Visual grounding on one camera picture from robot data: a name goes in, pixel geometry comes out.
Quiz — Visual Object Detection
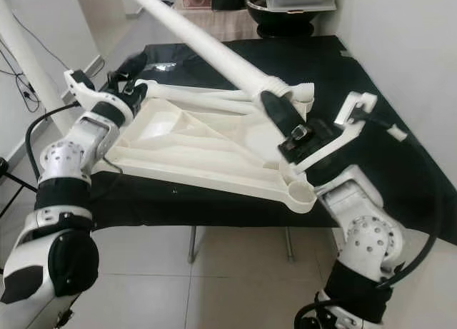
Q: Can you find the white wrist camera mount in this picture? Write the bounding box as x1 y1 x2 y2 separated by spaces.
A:
63 69 126 116
293 91 408 174

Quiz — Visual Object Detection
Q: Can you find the beige cloth covered bench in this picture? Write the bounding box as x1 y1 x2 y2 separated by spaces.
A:
171 8 258 43

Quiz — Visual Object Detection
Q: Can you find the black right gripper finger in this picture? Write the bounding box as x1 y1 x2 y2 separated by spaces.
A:
259 91 313 150

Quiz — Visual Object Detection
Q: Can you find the black table cloth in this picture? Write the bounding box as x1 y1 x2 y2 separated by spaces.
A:
100 36 457 233

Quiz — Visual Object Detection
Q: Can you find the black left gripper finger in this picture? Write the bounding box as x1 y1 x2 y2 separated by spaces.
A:
111 52 149 94

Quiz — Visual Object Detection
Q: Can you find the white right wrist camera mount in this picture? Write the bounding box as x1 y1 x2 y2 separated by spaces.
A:
293 91 408 174

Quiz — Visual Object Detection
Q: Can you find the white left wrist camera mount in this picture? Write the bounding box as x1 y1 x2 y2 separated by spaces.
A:
63 69 126 116

